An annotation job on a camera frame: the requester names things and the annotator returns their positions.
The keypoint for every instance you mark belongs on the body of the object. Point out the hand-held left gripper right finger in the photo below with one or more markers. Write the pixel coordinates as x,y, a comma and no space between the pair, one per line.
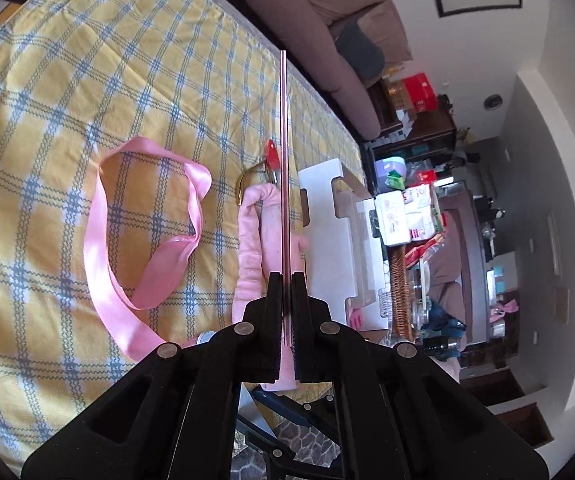
300,320

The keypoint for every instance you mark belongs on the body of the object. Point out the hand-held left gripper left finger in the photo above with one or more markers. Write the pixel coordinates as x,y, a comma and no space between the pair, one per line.
275,320

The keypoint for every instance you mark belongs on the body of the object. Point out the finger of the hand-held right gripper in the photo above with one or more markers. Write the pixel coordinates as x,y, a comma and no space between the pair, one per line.
262,440
280,402

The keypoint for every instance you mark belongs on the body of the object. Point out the white cardboard box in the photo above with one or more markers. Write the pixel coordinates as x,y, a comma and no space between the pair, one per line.
327,240

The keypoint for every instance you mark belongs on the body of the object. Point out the white printed nail file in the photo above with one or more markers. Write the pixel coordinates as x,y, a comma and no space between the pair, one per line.
285,160

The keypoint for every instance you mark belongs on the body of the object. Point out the pink cloth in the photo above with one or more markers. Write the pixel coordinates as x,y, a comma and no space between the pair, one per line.
255,240

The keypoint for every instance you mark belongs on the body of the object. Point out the wicker basket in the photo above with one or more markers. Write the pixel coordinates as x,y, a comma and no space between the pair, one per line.
398,285

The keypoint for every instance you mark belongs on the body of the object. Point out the gold cuticle nipper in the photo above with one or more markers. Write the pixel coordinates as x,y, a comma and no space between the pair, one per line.
245,180

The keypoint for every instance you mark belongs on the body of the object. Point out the pink satin ribbon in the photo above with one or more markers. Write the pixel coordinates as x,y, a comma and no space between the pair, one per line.
117,295

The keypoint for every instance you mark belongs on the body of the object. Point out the red white tissue pack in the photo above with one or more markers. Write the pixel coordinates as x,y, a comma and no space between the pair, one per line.
420,210

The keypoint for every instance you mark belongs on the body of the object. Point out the red capped clear tool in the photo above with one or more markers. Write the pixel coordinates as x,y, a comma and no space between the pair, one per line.
271,152

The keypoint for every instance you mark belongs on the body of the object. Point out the brown armchair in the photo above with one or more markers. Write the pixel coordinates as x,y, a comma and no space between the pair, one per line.
462,260

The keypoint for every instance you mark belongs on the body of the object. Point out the purple container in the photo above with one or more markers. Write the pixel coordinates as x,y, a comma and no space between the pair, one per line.
390,167

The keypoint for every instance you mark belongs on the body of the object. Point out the dark wooden cabinet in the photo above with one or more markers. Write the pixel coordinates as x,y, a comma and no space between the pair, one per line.
432,130

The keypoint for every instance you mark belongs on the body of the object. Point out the red box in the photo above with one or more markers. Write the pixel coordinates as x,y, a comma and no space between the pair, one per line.
420,91

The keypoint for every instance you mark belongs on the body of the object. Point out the grey cushion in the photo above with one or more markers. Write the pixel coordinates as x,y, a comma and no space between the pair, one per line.
362,50

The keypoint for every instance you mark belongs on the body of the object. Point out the brown sofa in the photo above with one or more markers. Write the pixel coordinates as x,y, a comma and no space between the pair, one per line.
327,35

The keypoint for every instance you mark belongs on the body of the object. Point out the round ceiling light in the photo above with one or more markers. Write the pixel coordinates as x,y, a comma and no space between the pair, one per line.
492,102

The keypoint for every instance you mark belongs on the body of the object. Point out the yellow checked tablecloth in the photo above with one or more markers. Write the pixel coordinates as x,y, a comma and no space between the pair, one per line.
67,85

